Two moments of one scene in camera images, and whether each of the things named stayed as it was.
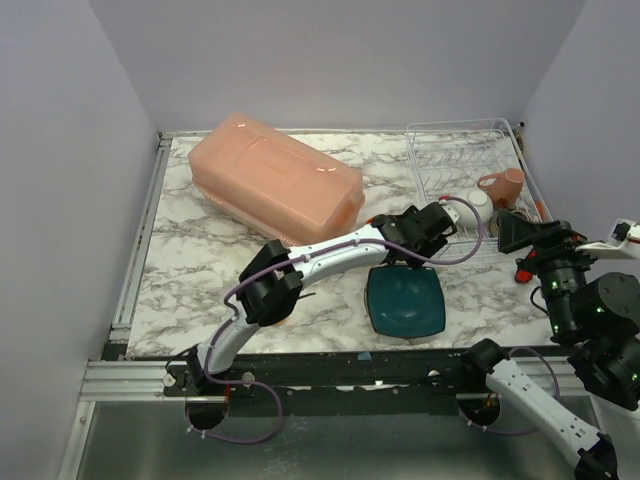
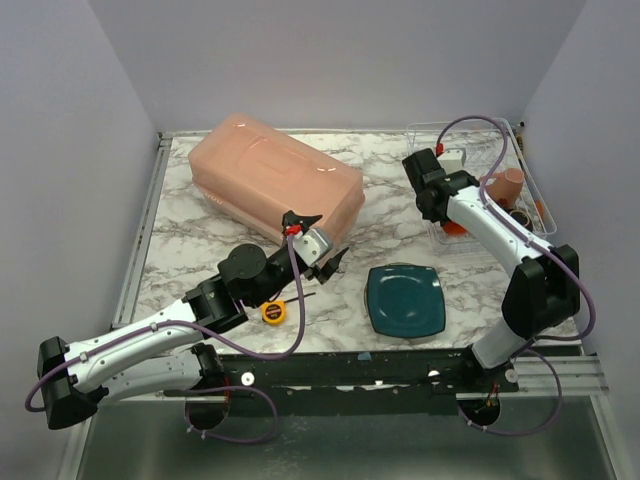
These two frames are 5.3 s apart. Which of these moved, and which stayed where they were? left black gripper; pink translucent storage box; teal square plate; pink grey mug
Moved: left black gripper
Stayed: pink grey mug; pink translucent storage box; teal square plate
